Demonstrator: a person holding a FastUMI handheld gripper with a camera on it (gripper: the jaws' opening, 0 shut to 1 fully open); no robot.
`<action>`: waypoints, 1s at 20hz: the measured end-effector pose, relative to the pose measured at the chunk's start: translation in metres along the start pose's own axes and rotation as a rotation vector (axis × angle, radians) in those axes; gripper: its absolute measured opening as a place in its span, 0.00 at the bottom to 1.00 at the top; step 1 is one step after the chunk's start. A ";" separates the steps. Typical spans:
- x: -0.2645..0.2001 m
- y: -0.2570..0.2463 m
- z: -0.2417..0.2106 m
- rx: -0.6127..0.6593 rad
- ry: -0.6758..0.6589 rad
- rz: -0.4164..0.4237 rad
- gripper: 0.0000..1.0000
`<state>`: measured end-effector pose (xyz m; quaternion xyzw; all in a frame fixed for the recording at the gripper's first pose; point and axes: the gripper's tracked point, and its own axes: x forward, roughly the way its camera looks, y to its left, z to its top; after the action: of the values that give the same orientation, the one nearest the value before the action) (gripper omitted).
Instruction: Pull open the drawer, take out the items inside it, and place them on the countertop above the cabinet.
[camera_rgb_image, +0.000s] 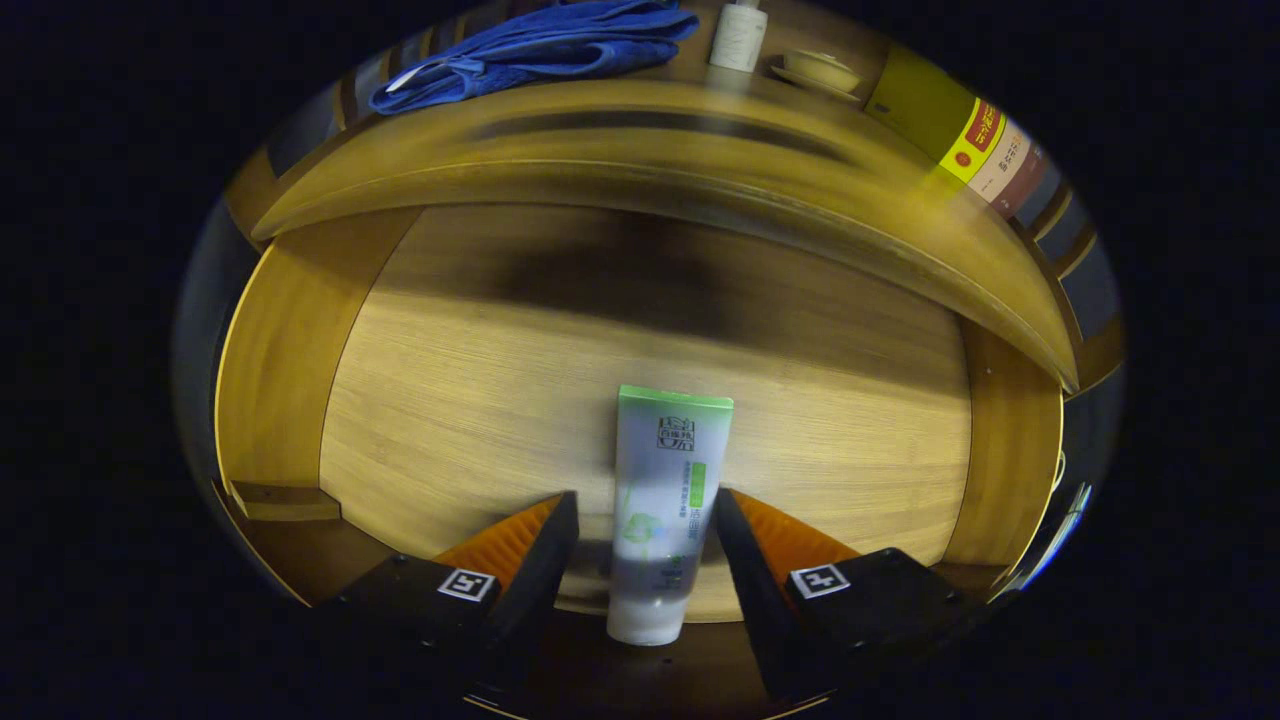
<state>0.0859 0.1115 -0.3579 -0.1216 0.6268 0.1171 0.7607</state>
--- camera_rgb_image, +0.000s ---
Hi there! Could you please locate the wooden drawer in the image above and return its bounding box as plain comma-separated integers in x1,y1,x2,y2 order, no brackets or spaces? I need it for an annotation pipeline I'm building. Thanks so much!
213,205,1064,716

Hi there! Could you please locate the orange beige book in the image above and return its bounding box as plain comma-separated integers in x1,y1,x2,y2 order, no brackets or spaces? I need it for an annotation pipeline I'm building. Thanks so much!
965,118,1031,204

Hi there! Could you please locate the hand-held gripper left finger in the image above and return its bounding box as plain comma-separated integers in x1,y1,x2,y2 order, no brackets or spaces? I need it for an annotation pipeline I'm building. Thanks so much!
315,490,581,706

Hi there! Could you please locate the white green cleanser tube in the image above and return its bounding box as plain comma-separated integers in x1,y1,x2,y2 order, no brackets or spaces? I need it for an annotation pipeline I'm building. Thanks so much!
606,385,735,647

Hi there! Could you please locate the brown book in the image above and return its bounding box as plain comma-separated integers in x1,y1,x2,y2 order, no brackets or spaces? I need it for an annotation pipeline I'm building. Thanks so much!
990,145,1051,221

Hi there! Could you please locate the blue folded towel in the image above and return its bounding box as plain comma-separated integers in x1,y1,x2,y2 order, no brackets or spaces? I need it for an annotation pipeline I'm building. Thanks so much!
368,0,701,116

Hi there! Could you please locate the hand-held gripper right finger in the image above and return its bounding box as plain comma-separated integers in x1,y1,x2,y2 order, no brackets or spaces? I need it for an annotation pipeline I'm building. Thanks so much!
712,487,976,701

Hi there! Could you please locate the white pump bottle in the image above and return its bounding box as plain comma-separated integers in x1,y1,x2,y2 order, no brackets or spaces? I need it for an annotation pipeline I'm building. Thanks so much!
708,0,769,73

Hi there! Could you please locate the yellow book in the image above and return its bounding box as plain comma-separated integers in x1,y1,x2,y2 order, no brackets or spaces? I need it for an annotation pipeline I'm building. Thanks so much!
865,42,1009,186

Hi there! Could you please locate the wooden countertop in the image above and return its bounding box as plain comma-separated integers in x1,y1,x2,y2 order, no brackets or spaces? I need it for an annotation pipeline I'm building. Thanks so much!
225,30,1083,393

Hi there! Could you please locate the beige lidded teacup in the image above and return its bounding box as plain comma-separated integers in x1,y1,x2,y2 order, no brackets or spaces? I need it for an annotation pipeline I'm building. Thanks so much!
768,48,863,101

